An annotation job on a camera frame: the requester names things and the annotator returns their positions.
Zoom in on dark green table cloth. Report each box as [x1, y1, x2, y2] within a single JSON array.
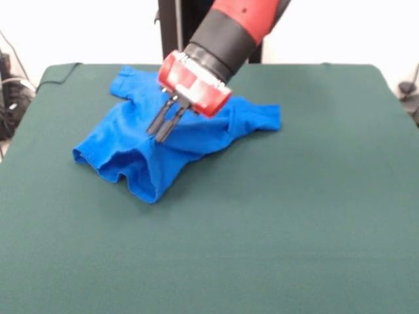
[[0, 62, 419, 314]]

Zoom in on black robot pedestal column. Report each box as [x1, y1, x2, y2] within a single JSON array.
[[154, 0, 263, 65]]

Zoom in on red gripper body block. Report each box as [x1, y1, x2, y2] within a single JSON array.
[[158, 51, 233, 118]]

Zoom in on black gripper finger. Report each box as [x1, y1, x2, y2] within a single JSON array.
[[145, 96, 179, 135], [154, 99, 192, 144]]

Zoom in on black cable bundle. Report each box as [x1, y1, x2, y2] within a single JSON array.
[[0, 48, 36, 141]]

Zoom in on blue shirt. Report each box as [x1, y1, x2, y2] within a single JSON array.
[[71, 64, 282, 204]]

